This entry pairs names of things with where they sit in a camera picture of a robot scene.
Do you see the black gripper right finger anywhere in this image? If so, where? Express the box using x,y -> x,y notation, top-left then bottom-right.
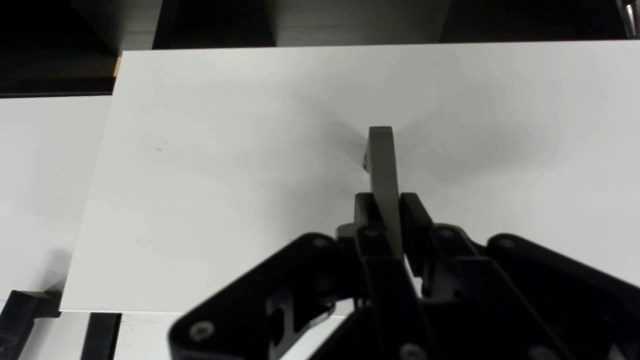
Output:
399,194 -> 640,360

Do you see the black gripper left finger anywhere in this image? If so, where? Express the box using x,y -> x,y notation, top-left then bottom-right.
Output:
166,191 -> 376,360

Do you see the white cabinet door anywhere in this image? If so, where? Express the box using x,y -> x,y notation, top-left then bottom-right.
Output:
63,41 -> 640,312

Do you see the black door handle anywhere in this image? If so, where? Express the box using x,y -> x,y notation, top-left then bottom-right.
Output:
364,125 -> 403,257

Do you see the black cube shelf unit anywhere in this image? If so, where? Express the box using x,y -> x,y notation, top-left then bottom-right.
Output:
0,0 -> 638,98

